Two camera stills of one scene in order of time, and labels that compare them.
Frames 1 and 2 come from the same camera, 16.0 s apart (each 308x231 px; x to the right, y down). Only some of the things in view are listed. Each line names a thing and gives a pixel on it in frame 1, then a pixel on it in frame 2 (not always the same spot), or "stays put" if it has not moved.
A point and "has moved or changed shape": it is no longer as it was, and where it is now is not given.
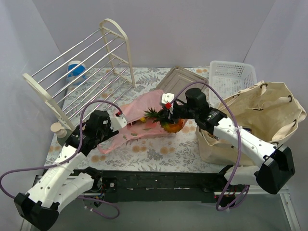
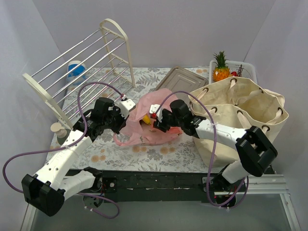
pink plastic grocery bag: (139, 124) has moved or changed shape
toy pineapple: (168, 125) has moved or changed shape
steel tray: (177, 79) stays put
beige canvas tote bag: (271, 111) has moved or changed shape
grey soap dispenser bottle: (62, 134) stays put
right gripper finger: (166, 114) to (160, 127)
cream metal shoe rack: (90, 73) stays put
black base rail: (161, 186) stays put
